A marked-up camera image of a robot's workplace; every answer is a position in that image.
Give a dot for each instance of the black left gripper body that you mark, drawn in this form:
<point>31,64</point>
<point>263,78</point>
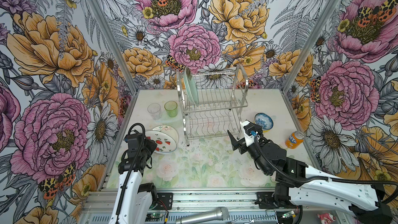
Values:
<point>149,148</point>

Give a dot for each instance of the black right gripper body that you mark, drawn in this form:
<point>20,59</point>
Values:
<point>254,152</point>

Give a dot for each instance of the white watermelon pattern plate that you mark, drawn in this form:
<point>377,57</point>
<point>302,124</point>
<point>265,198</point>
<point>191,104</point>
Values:
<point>165,143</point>

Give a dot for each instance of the cream white plate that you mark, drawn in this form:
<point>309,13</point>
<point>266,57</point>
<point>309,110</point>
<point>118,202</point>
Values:
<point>170,131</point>

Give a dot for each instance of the blue white porcelain bowl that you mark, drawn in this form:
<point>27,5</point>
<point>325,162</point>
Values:
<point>264,121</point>

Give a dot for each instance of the clear glass cup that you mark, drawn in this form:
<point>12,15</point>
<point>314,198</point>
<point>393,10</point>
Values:
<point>154,110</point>

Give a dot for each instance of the green glass jar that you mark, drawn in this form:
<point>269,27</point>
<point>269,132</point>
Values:
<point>171,108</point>

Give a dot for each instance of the chrome wire dish rack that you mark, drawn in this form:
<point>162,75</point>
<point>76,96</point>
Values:
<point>222,98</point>

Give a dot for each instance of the pale green plate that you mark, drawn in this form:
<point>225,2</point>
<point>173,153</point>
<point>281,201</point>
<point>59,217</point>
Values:
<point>190,86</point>

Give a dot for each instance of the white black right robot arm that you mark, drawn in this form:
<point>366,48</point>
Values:
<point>298,184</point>

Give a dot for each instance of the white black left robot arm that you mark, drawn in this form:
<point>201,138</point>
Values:
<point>134,198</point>

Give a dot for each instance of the orange soda can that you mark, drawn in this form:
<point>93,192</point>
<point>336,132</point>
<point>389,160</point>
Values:
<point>295,139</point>

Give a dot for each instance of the silver microphone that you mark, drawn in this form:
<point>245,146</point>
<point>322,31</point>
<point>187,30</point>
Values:
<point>220,213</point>

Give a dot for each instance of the pink toy figure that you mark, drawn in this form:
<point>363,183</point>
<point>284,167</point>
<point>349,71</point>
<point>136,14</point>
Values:
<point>326,218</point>

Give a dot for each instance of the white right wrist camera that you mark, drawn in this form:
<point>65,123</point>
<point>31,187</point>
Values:
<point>251,132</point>

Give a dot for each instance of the aluminium front rail frame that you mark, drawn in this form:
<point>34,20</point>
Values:
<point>241,204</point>

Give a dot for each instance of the aluminium corner post left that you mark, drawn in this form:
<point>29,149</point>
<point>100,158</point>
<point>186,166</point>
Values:
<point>96,9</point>

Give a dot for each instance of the aluminium corner post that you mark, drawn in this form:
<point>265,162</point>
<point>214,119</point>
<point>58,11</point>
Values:
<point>305,51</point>
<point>96,9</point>

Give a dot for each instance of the aluminium corner post right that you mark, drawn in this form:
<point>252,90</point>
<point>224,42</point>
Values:
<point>305,51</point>

